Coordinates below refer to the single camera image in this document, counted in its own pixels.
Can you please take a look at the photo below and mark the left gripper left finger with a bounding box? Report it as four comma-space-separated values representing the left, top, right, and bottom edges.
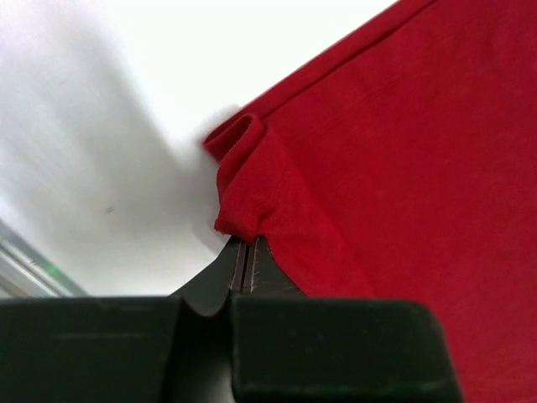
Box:
1, 239, 248, 402

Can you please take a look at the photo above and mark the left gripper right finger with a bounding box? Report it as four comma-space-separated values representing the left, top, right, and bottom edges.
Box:
230, 238, 463, 402

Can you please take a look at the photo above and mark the aluminium rail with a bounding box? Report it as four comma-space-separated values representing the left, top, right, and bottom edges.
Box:
1, 221, 89, 299

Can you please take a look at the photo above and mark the red t shirt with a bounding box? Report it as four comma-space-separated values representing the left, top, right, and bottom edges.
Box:
204, 1, 536, 402

